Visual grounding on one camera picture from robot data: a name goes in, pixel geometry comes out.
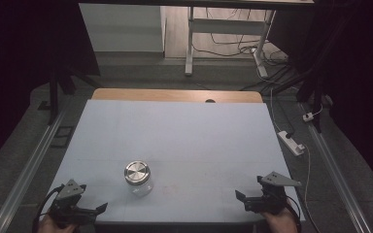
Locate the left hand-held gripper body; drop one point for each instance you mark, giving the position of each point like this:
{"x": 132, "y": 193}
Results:
{"x": 65, "y": 203}

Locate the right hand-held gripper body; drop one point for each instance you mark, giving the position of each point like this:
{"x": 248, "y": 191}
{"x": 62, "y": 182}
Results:
{"x": 270, "y": 197}

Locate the clear glass jar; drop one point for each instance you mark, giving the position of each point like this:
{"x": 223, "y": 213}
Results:
{"x": 141, "y": 189}

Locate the round metal jar lid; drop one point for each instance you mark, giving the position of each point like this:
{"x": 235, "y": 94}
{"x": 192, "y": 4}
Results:
{"x": 137, "y": 172}

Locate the person's left hand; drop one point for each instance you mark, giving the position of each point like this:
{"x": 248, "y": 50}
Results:
{"x": 53, "y": 226}

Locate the person's right hand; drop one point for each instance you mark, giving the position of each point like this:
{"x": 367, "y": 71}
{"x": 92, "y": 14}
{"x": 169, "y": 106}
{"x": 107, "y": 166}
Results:
{"x": 280, "y": 222}

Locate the white power strip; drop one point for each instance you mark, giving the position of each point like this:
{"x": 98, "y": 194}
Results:
{"x": 290, "y": 142}

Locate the pale blue table mat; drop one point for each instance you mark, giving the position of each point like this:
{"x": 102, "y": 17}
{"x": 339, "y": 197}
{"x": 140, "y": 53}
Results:
{"x": 187, "y": 142}

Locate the small white adapter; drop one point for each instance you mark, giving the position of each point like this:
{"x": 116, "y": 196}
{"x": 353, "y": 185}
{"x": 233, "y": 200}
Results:
{"x": 308, "y": 116}

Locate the black metal stand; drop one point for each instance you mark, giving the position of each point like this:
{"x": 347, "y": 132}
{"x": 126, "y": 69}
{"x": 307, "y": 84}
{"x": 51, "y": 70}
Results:
{"x": 317, "y": 106}

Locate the black tripod stand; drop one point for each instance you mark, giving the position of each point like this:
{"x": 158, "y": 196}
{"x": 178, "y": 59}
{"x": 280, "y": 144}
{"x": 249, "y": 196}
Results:
{"x": 54, "y": 97}

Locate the wooden table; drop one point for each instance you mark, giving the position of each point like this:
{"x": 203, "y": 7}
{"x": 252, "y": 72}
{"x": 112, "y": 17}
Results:
{"x": 162, "y": 95}

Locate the dark curtain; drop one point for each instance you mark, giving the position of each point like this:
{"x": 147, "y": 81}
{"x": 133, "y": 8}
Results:
{"x": 359, "y": 81}
{"x": 16, "y": 64}

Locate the grey cabinet panel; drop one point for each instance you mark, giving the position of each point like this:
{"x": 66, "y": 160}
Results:
{"x": 123, "y": 29}

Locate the aluminium floor rail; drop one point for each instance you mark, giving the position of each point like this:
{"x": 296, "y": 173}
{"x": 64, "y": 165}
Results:
{"x": 26, "y": 176}
{"x": 336, "y": 174}

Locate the black rectangular floor frame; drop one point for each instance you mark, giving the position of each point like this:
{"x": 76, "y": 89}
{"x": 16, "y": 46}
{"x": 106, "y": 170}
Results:
{"x": 62, "y": 136}

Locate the white desk frame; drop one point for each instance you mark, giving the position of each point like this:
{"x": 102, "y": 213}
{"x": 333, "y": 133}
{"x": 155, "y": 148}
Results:
{"x": 223, "y": 26}

